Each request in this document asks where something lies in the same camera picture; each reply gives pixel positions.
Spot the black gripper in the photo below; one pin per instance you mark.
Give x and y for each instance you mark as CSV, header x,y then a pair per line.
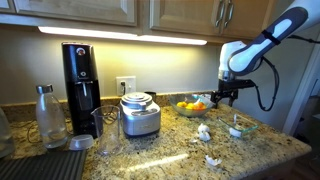
x,y
230,89

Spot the garlic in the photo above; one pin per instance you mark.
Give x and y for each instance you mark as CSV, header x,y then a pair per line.
x,y
234,132

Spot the white garlic bulb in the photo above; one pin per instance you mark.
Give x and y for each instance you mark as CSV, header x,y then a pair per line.
x,y
203,128
204,136

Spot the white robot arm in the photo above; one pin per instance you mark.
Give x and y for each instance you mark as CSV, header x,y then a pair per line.
x,y
239,59

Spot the square glass bowl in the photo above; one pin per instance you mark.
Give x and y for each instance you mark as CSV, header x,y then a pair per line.
x,y
238,122

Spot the round glass fruit bowl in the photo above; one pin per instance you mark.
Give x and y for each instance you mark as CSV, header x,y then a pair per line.
x,y
190,98

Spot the garlic skin piece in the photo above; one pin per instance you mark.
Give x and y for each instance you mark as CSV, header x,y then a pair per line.
x,y
213,162

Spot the orange and yellow fruits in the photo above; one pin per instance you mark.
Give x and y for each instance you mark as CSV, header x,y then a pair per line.
x,y
192,106

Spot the wooden upper cabinets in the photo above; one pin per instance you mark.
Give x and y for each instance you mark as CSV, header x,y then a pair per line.
x,y
213,21

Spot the clear plastic measuring jug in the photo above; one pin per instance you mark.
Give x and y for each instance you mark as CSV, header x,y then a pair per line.
x,y
107,120

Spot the black soda maker machine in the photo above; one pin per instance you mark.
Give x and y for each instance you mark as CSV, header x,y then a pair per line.
x,y
82,86

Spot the white round lid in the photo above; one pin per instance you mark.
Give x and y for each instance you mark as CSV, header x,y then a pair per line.
x,y
81,142

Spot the glass bottle with metal cap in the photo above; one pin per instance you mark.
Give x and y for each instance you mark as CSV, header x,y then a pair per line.
x,y
50,118

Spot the black drying mat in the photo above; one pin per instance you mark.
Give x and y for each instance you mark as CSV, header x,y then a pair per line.
x,y
63,165

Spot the under-cabinet light strip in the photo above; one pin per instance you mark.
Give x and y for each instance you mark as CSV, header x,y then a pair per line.
x,y
119,36

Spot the white wall outlet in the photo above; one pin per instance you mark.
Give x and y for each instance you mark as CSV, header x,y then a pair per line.
x,y
125,84

